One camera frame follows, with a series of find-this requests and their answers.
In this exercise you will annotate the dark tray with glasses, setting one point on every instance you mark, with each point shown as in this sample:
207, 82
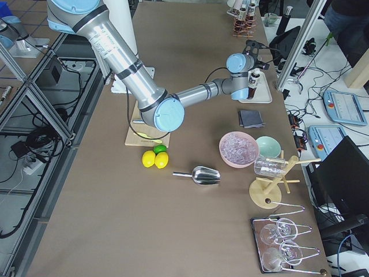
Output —
257, 224

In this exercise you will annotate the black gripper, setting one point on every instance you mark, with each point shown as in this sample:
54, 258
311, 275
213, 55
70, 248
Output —
252, 92

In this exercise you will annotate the wooden cup tree stand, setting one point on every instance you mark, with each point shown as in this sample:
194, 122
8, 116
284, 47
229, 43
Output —
264, 191

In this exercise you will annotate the whole yellow lemon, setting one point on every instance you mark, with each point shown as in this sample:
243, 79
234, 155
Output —
148, 158

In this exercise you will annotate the blue teach pendant near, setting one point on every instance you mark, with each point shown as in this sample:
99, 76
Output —
324, 138

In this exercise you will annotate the pink bowl of ice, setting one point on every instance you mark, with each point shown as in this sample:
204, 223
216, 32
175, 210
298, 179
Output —
238, 149

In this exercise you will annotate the cream serving tray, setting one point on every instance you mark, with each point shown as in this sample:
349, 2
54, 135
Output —
262, 94

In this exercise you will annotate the blue teach pendant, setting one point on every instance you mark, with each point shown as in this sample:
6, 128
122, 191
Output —
324, 138
343, 107

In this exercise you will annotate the tea bottle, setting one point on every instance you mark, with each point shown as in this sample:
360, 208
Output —
250, 14
241, 19
253, 79

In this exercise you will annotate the grey folded cloth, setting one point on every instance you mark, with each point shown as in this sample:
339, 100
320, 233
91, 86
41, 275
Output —
250, 119

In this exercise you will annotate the green empty bowl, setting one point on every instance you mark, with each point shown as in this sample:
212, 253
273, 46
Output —
268, 147

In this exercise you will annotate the green lime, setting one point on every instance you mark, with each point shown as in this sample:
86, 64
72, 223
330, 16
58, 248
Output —
159, 148

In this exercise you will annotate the copper wire bottle basket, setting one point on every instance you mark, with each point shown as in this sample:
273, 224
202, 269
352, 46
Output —
245, 32

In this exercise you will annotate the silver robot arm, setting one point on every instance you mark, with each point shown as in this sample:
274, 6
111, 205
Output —
158, 108

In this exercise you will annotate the tea bottle front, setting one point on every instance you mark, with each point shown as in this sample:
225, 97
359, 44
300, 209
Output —
250, 14

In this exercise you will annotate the blue teach pendant far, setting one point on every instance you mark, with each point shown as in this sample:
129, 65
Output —
343, 107

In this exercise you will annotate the yellow plastic knife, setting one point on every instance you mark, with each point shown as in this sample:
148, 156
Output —
145, 136

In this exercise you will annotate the glass jar on stand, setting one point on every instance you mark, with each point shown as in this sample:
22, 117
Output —
270, 167

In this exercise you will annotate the steel ice scoop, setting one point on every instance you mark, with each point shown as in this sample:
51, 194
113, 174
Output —
202, 175

